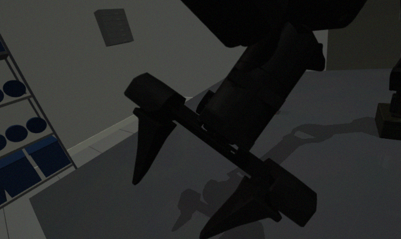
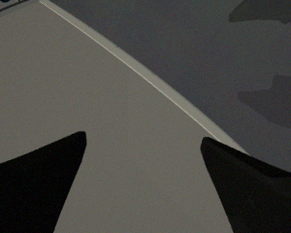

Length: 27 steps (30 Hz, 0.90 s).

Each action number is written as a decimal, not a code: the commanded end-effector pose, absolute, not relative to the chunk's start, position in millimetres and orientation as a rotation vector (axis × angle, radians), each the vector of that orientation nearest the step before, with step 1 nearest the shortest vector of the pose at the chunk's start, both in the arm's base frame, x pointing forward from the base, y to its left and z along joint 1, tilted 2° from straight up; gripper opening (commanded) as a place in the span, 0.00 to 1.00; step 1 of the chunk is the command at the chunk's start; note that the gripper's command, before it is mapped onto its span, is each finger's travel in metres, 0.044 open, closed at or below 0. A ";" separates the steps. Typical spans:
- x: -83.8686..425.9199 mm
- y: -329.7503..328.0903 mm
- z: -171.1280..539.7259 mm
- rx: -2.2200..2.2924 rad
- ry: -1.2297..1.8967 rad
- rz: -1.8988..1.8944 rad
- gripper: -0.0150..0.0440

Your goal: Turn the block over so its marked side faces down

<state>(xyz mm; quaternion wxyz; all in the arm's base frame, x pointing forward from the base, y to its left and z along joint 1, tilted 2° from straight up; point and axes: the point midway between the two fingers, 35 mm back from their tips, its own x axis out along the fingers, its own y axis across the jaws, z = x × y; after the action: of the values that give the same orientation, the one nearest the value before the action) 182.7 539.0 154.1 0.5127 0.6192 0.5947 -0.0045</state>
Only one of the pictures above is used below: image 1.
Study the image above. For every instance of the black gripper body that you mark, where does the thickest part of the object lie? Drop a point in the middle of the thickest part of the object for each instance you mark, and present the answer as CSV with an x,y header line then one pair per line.
x,y
239,111

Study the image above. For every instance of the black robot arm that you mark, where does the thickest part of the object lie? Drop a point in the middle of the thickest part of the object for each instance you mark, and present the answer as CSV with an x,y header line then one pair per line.
x,y
279,34

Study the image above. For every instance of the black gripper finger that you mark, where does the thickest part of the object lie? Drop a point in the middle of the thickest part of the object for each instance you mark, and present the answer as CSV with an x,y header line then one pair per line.
x,y
241,208
151,137

